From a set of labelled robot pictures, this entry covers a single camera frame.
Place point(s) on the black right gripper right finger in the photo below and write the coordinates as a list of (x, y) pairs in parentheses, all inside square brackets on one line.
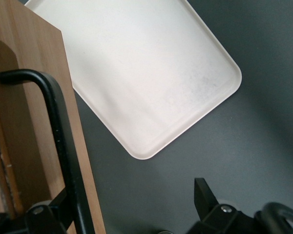
[(215, 219)]

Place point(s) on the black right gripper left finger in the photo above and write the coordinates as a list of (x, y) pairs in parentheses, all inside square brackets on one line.
[(46, 219)]

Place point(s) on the wooden box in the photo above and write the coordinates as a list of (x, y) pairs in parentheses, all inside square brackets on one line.
[(34, 117)]

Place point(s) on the beige plastic tray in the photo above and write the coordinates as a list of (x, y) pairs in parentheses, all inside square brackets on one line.
[(149, 73)]

